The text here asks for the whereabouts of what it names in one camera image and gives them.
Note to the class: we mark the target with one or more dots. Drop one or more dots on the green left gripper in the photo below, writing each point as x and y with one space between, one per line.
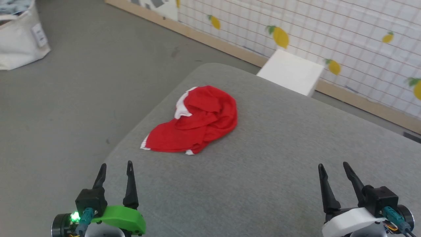
126 219

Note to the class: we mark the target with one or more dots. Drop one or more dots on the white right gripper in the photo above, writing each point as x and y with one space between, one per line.
348 222

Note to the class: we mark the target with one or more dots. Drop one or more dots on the red and white garment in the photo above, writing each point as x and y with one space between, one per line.
200 125

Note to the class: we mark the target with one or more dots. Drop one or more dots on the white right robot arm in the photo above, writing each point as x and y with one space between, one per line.
407 214

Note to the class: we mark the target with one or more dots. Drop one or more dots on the grey fabric sofa seat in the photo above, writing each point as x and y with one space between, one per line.
263 171

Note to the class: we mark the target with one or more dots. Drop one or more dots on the white box stool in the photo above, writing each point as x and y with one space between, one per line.
291 70

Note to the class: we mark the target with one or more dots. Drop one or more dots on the white fabric laundry bag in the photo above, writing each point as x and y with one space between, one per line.
19 46

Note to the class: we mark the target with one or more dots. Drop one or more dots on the blue-grey clothes pile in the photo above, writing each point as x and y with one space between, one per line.
13 6

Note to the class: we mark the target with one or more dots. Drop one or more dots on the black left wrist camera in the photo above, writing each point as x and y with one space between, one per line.
91 200

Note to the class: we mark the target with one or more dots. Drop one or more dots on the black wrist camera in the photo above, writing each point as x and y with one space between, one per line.
380 200
91 200

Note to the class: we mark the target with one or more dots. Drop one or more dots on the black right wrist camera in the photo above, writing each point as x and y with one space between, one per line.
380 200

